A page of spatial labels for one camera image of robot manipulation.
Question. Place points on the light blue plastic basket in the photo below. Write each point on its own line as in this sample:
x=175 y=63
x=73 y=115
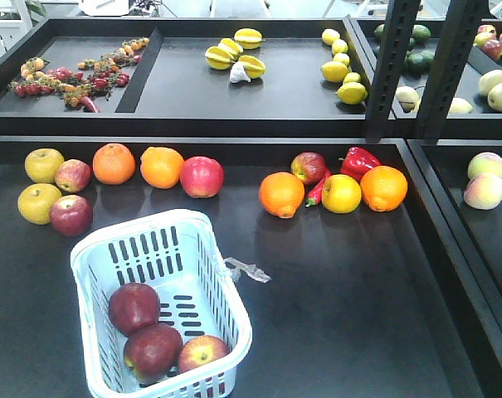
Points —
x=175 y=252

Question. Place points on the red apple edge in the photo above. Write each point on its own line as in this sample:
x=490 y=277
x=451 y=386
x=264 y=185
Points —
x=134 y=306
x=200 y=351

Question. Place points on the dark red apple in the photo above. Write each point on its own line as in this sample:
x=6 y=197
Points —
x=71 y=215
x=309 y=167
x=152 y=351

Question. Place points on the large orange left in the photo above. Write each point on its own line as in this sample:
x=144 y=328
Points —
x=281 y=194

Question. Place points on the bright red apple left group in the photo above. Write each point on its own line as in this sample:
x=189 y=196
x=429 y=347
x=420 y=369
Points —
x=202 y=177

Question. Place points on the red chili pepper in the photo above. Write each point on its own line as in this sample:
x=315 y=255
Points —
x=314 y=197

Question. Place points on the clear plastic wrap strip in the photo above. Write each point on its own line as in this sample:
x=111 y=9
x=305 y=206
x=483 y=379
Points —
x=236 y=268

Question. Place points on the yellow round fruit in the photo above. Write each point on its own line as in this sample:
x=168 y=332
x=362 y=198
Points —
x=341 y=194

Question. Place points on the orange beside red apple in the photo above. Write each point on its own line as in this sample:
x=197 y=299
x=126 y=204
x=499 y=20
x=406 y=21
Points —
x=161 y=166

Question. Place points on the red bell pepper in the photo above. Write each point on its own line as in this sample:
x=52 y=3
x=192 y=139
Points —
x=357 y=162

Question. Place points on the black wooden display stand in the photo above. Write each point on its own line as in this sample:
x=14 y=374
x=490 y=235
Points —
x=361 y=305

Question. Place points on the white garlic bulb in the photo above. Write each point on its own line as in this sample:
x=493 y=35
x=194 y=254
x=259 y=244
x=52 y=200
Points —
x=238 y=74

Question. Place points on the orange right of lemon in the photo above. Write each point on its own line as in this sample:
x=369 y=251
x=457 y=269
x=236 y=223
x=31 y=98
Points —
x=383 y=188

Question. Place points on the orange rear left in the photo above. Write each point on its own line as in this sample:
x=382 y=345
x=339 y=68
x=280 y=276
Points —
x=113 y=164

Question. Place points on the small red apple rear left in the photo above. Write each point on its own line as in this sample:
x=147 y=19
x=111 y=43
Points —
x=73 y=176

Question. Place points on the cherry tomato vine bunch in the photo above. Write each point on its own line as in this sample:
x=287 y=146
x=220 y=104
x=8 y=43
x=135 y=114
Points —
x=91 y=78

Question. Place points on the yellow-green apple rear left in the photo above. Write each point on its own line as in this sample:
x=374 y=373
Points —
x=41 y=164

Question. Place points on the yellow-green apple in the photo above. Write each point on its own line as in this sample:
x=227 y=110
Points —
x=41 y=164
x=35 y=202

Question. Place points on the yellow-green apple front left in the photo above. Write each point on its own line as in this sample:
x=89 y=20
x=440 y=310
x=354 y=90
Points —
x=35 y=202

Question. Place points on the pale peach rear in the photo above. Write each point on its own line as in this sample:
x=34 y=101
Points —
x=485 y=162

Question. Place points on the pale peach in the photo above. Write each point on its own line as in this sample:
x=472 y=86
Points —
x=484 y=191
x=485 y=162

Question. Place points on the pale peach front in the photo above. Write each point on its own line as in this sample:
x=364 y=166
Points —
x=484 y=191

